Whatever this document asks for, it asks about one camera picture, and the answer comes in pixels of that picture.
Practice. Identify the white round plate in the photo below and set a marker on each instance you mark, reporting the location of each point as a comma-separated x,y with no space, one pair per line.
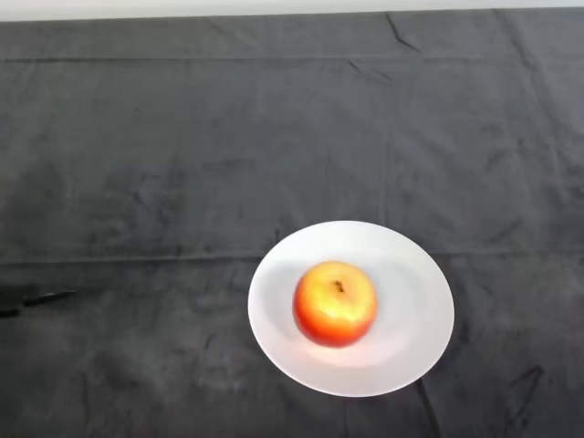
410,319

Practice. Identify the black cloth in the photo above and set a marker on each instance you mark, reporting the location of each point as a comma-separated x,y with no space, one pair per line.
292,137

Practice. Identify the red yellow apple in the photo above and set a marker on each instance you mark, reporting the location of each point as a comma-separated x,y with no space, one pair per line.
335,303

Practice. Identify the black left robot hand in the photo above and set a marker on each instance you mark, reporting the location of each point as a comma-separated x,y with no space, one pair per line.
13,302

